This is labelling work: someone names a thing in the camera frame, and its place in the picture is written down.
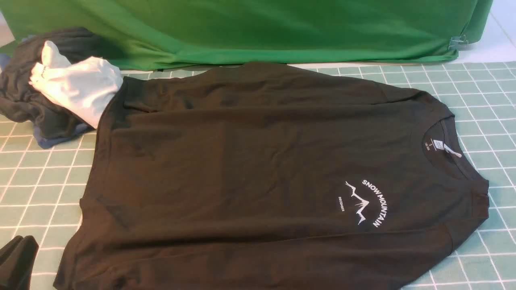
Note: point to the green backdrop cloth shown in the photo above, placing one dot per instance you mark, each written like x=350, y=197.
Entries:
x=148, y=35

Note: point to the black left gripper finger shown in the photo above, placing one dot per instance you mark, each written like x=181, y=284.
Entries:
x=17, y=258

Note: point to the silver binder clip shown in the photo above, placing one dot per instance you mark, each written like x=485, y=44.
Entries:
x=458, y=43

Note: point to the white garment in pile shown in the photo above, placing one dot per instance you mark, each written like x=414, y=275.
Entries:
x=84, y=88

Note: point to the dark gray long-sleeve top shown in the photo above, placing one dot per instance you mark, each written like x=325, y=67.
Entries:
x=271, y=177

